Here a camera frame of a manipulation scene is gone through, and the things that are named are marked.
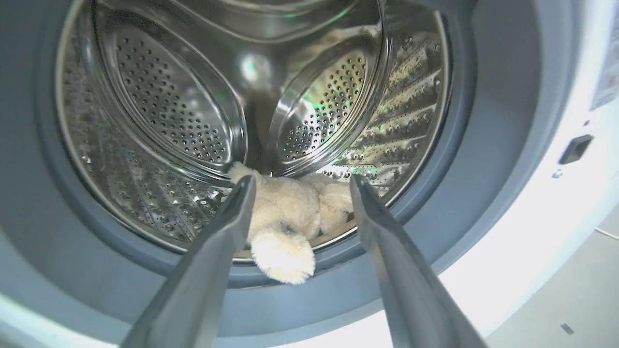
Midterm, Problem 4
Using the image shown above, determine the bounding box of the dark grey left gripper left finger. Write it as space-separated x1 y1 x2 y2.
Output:
120 175 257 348

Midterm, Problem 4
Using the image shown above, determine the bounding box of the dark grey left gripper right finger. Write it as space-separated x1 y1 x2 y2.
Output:
350 174 488 348

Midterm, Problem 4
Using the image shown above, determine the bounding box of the cream plush toy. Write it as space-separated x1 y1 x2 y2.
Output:
227 162 356 285

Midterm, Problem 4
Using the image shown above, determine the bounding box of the white front-load washing machine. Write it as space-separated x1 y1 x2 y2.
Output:
0 0 619 348

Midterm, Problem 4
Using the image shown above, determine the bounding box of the stainless steel washer drum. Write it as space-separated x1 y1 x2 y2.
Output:
55 0 451 264

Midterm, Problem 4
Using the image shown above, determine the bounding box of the grey rubber door gasket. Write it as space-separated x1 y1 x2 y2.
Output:
0 0 576 339

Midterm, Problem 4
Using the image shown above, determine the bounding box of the black door latch slot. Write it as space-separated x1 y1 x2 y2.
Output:
560 134 594 165

